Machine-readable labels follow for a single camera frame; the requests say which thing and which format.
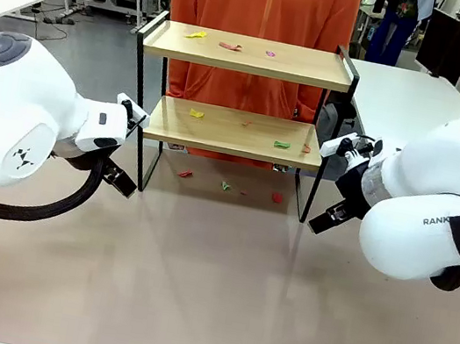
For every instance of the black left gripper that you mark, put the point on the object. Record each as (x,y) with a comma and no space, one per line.
(80,160)

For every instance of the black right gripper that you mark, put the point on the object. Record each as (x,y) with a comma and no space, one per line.
(354,187)

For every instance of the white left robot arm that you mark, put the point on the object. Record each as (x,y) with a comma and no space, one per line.
(10,106)

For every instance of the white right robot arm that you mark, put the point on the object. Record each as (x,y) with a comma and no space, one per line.
(432,185)

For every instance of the wood and black metal shelf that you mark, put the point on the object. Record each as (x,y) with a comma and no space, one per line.
(232,134)

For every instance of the thin red paper scrap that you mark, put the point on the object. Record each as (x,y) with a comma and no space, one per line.
(305,149)

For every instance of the green paper scrap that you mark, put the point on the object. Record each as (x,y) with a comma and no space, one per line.
(281,145)
(225,186)

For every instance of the black office chair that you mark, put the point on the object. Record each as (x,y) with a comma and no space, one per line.
(333,119)

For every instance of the yellow paper scrap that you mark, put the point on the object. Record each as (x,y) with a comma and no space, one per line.
(197,113)
(196,35)

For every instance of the small orange paper scrap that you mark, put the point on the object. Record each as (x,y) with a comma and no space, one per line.
(245,124)

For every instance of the large white desk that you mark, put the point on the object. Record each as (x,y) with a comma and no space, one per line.
(404,96)

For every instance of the long red paper scrap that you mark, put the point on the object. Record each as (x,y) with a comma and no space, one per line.
(230,46)

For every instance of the magenta paper scrap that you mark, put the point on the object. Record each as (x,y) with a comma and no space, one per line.
(270,54)

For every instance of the black monitor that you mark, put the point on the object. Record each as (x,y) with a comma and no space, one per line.
(446,45)

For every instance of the person in orange jacket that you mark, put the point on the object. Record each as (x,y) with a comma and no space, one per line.
(264,4)

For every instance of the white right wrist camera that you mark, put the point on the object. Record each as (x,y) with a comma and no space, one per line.
(337,145)

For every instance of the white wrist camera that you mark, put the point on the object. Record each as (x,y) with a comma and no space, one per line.
(128,105)
(337,145)

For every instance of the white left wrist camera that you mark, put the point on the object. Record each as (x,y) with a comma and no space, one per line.
(128,105)

